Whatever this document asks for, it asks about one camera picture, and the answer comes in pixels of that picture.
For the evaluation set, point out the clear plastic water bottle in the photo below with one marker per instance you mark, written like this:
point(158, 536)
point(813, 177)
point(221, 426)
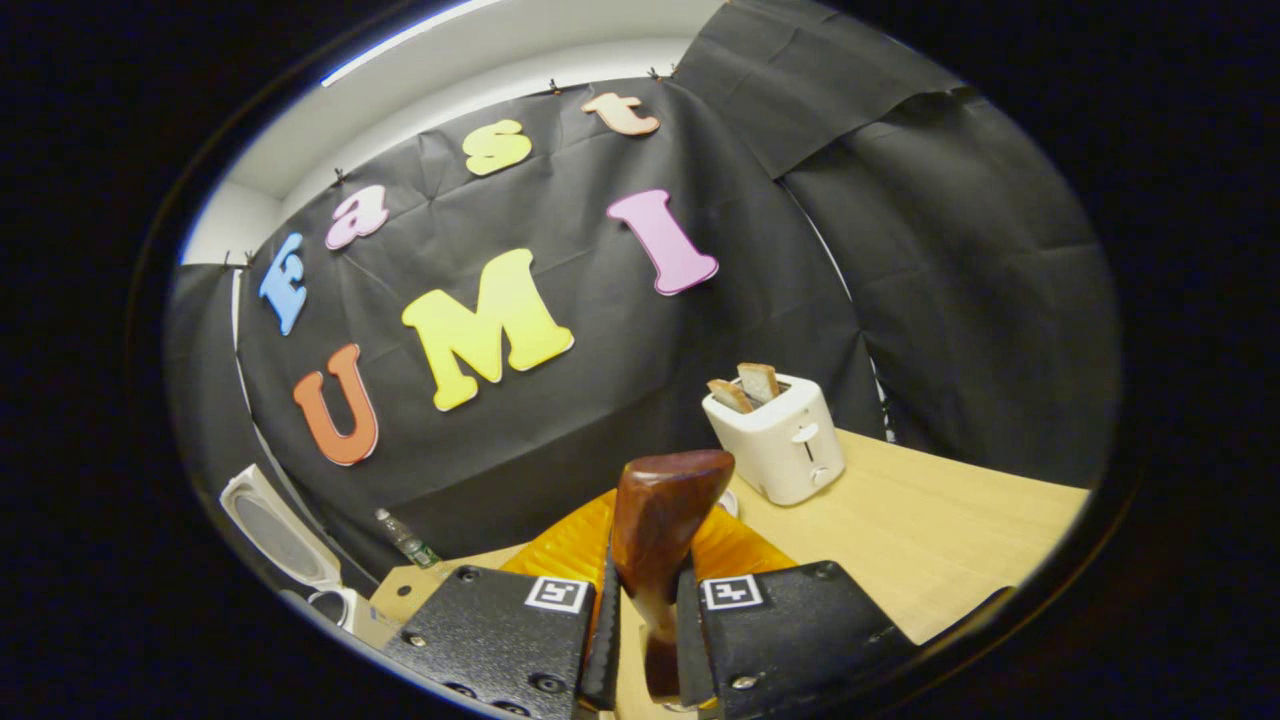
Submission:
point(405, 540)

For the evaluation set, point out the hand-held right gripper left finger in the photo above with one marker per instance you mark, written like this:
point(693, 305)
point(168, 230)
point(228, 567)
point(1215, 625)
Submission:
point(500, 640)

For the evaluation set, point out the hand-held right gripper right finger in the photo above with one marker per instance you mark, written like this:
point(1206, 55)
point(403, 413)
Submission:
point(790, 630)

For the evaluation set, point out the toasted bread slice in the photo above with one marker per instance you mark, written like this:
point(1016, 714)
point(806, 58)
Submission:
point(730, 396)
point(759, 382)

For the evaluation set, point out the white toaster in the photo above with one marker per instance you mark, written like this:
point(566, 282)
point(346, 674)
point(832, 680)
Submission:
point(780, 450)

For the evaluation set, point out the white rice cooker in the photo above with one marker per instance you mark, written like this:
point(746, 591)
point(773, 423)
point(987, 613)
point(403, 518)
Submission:
point(275, 535)

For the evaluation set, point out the brown wooden spoon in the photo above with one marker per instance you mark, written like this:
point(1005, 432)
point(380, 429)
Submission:
point(660, 520)

